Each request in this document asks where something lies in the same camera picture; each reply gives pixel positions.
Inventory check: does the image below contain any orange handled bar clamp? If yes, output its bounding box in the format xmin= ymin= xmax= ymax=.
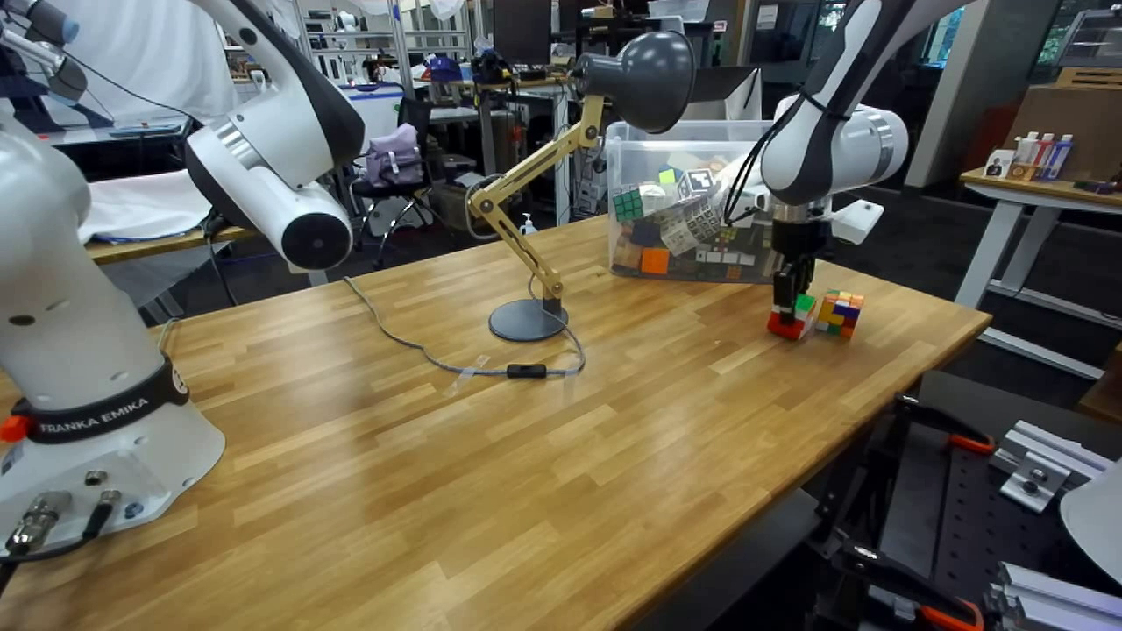
xmin=899 ymin=397 xmax=995 ymax=464
xmin=840 ymin=540 xmax=993 ymax=631

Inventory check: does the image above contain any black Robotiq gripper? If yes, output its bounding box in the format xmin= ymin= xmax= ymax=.
xmin=767 ymin=217 xmax=836 ymax=321

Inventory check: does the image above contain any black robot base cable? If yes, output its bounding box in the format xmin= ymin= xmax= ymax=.
xmin=0 ymin=487 xmax=128 ymax=590

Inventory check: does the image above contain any black perforated breadboard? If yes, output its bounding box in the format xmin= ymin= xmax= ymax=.
xmin=879 ymin=372 xmax=1122 ymax=598

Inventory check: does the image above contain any blue bottle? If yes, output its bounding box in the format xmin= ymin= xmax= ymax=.
xmin=1045 ymin=131 xmax=1077 ymax=185

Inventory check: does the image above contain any lamp cable with switch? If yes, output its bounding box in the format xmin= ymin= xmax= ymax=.
xmin=336 ymin=273 xmax=591 ymax=387

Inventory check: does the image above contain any gold desk lamp dark shade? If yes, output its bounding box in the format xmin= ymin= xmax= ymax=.
xmin=463 ymin=29 xmax=695 ymax=347

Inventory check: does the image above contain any scrambled multicolour puzzle cube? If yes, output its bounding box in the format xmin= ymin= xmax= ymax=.
xmin=813 ymin=286 xmax=871 ymax=342

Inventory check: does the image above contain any clear plastic storage bin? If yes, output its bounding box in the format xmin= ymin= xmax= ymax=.
xmin=605 ymin=117 xmax=848 ymax=286

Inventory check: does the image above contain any white legged side table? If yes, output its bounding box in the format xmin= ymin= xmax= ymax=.
xmin=951 ymin=165 xmax=1122 ymax=387

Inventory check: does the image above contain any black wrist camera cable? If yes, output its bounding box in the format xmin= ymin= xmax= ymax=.
xmin=718 ymin=91 xmax=821 ymax=229

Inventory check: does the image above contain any table with white cloth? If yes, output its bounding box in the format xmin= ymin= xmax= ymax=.
xmin=80 ymin=169 xmax=261 ymax=268

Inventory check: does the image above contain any grey background robot gripper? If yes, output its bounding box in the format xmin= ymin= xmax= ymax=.
xmin=0 ymin=0 xmax=101 ymax=100

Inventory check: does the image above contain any aluminium extrusion bar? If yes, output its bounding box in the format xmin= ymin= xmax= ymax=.
xmin=993 ymin=561 xmax=1122 ymax=631
xmin=993 ymin=416 xmax=1117 ymax=516

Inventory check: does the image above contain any green and red puzzle cube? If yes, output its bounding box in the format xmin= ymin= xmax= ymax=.
xmin=765 ymin=290 xmax=821 ymax=342

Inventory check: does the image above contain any tan cardboard box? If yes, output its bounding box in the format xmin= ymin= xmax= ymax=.
xmin=1009 ymin=65 xmax=1122 ymax=185

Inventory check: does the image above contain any white hanging sheet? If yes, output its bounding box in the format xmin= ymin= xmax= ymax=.
xmin=45 ymin=0 xmax=313 ymax=126

